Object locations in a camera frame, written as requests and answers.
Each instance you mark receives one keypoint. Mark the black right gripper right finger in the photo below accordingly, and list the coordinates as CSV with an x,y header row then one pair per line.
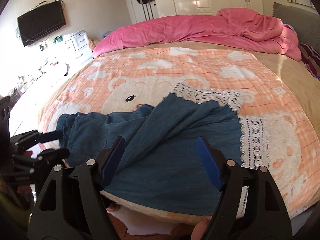
x,y
250,204

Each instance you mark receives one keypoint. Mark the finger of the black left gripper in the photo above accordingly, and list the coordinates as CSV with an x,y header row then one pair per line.
x,y
50,136
54,154

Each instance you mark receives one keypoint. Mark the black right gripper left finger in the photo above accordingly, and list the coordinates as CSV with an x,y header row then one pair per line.
x,y
70,204

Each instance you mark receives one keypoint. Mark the blue denim pants lace hem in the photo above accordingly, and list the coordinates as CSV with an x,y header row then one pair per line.
x,y
161,168

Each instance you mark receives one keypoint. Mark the cluttered white desk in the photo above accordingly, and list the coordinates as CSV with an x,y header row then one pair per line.
x,y
34,91

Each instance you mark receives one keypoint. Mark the white drawer cabinet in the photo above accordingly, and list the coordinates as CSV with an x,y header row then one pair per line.
x,y
77,47

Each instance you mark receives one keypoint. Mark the peach bear print blanket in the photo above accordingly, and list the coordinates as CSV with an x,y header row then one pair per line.
x,y
293,155

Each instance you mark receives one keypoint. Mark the beige bed sheet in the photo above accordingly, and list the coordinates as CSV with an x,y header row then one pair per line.
x,y
123,80

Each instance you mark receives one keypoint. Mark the purple striped pillow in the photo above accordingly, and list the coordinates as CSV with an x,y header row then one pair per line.
x,y
310,57

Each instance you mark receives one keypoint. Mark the pink duvet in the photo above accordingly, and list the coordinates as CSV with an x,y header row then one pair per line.
x,y
234,27

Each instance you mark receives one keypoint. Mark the grey padded headboard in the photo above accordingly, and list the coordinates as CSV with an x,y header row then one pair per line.
x,y
305,23

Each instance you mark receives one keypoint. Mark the black wall television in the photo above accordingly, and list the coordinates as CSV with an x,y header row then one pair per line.
x,y
41,21

